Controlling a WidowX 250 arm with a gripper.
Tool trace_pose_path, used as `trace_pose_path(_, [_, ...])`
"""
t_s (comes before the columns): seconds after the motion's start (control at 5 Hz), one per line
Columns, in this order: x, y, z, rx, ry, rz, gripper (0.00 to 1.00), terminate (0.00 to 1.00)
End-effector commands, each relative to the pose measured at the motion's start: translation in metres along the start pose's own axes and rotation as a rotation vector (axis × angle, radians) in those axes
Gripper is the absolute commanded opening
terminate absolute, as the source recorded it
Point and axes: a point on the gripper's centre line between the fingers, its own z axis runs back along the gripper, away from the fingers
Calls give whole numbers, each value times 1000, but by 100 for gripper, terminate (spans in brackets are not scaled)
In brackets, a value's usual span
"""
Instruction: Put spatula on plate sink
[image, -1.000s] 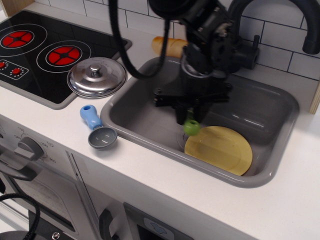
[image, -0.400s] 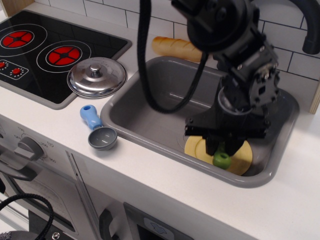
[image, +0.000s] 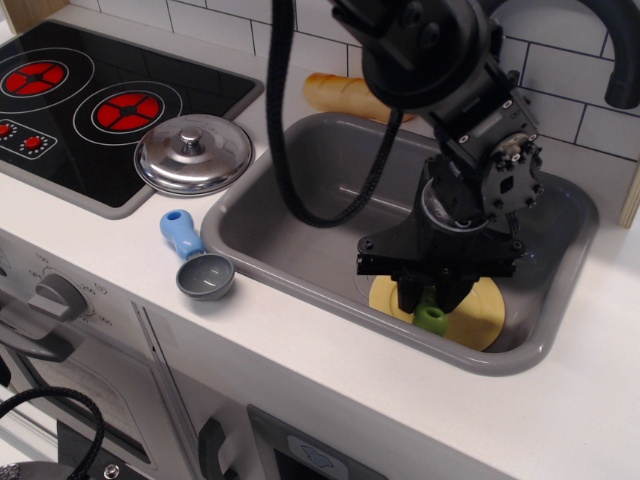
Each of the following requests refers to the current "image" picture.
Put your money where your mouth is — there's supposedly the grey oven door handle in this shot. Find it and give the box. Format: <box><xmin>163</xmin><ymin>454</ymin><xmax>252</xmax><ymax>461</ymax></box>
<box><xmin>1</xmin><ymin>303</ymin><xmax>83</xmax><ymax>363</ymax></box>

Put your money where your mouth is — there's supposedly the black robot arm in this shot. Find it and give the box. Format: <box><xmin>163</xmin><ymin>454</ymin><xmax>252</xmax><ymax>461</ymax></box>
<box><xmin>333</xmin><ymin>1</ymin><xmax>543</xmax><ymax>312</ymax></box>

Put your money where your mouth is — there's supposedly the grey oven knob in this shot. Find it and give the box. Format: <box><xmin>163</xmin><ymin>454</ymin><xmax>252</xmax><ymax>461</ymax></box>
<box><xmin>27</xmin><ymin>274</ymin><xmax>88</xmax><ymax>322</ymax></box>

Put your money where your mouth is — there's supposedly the dark grey faucet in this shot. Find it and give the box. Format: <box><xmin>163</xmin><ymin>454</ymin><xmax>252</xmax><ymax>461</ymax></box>
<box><xmin>487</xmin><ymin>0</ymin><xmax>640</xmax><ymax>110</ymax></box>

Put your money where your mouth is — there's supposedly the black braided cable lower left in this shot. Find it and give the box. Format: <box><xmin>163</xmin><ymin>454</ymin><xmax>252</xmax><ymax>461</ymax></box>
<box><xmin>0</xmin><ymin>386</ymin><xmax>106</xmax><ymax>480</ymax></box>

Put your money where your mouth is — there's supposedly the yellow plastic plate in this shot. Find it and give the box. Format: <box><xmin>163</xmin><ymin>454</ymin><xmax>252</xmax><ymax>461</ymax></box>
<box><xmin>369</xmin><ymin>276</ymin><xmax>506</xmax><ymax>351</ymax></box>

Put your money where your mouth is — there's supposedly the black braided cable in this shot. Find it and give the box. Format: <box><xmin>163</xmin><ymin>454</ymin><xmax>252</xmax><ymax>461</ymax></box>
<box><xmin>0</xmin><ymin>386</ymin><xmax>106</xmax><ymax>480</ymax></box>
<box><xmin>265</xmin><ymin>0</ymin><xmax>405</xmax><ymax>229</ymax></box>

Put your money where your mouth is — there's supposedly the toy oven door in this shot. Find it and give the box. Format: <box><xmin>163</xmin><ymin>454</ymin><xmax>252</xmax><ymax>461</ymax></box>
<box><xmin>0</xmin><ymin>339</ymin><xmax>166</xmax><ymax>471</ymax></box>

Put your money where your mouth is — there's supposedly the wooden panel top left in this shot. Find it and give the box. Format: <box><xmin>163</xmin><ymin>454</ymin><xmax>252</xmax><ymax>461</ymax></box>
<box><xmin>1</xmin><ymin>0</ymin><xmax>69</xmax><ymax>34</ymax></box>

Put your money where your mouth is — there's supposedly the shiny metal pot lid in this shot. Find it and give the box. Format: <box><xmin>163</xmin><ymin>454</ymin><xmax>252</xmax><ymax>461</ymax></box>
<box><xmin>134</xmin><ymin>114</ymin><xmax>255</xmax><ymax>197</ymax></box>

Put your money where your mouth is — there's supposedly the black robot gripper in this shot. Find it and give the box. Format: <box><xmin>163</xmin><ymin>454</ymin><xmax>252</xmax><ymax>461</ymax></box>
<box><xmin>357</xmin><ymin>181</ymin><xmax>525</xmax><ymax>313</ymax></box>

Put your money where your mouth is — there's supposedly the grey cabinet door panel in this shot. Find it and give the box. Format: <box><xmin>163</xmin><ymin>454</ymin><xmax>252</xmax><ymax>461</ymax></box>
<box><xmin>247</xmin><ymin>405</ymin><xmax>385</xmax><ymax>480</ymax></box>

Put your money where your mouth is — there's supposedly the grey plastic sink basin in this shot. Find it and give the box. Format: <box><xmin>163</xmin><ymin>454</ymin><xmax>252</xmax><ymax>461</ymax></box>
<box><xmin>201</xmin><ymin>131</ymin><xmax>599</xmax><ymax>376</ymax></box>

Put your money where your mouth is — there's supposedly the black toy stove top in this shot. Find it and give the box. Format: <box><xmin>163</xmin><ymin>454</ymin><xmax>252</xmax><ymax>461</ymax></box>
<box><xmin>1</xmin><ymin>21</ymin><xmax>263</xmax><ymax>219</ymax></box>

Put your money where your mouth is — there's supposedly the toy bread loaf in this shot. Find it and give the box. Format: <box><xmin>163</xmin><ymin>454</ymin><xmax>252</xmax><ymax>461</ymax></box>
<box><xmin>302</xmin><ymin>73</ymin><xmax>391</xmax><ymax>123</ymax></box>

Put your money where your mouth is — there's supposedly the black cabinet door handle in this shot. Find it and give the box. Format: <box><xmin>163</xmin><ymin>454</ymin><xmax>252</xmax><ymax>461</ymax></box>
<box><xmin>197</xmin><ymin>417</ymin><xmax>240</xmax><ymax>480</ymax></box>

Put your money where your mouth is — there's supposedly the green handled grey spatula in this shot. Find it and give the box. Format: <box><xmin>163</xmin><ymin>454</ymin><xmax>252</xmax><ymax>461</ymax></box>
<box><xmin>412</xmin><ymin>287</ymin><xmax>449</xmax><ymax>337</ymax></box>

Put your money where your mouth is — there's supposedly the blue handled grey scoop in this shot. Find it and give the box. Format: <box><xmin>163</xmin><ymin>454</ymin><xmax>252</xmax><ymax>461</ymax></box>
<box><xmin>160</xmin><ymin>209</ymin><xmax>235</xmax><ymax>301</ymax></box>

